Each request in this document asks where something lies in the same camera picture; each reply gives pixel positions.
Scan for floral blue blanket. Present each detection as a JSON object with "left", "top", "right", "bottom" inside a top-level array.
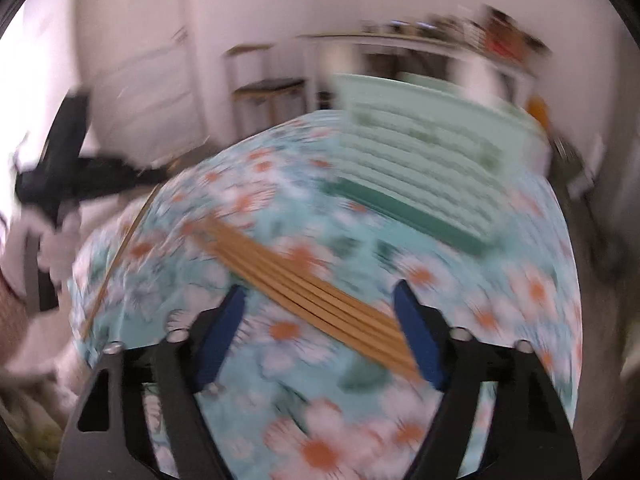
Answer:
[{"left": 67, "top": 110, "right": 583, "bottom": 480}]

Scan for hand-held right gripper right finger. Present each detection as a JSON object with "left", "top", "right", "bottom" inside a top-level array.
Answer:
[{"left": 392, "top": 280, "right": 583, "bottom": 480}]

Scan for long white table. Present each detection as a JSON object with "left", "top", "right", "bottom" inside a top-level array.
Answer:
[{"left": 295, "top": 30, "right": 536, "bottom": 111}]

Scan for green perforated utensil holder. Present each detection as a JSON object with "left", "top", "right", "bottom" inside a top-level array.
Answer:
[{"left": 322, "top": 72, "right": 533, "bottom": 256}]

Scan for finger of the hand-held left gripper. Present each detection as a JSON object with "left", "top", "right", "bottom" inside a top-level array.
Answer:
[{"left": 90, "top": 155, "right": 168, "bottom": 197}]

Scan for white door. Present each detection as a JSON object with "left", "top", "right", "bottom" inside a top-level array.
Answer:
[{"left": 75, "top": 25, "right": 206, "bottom": 161}]

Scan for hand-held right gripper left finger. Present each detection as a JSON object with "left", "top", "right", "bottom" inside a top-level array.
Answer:
[{"left": 52, "top": 285, "right": 248, "bottom": 480}]

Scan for single wooden chopstick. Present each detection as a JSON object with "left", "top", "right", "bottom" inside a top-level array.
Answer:
[{"left": 80, "top": 157, "right": 183, "bottom": 338}]

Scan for person's left hand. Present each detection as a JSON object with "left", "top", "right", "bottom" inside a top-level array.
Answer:
[{"left": 37, "top": 205, "right": 83, "bottom": 286}]

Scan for pile of wooden chopsticks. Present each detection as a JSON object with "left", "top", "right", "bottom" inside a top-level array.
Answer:
[{"left": 192, "top": 217, "right": 426, "bottom": 381}]

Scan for wooden chair with dark seat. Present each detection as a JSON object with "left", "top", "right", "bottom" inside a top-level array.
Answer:
[{"left": 222, "top": 42, "right": 308, "bottom": 136}]

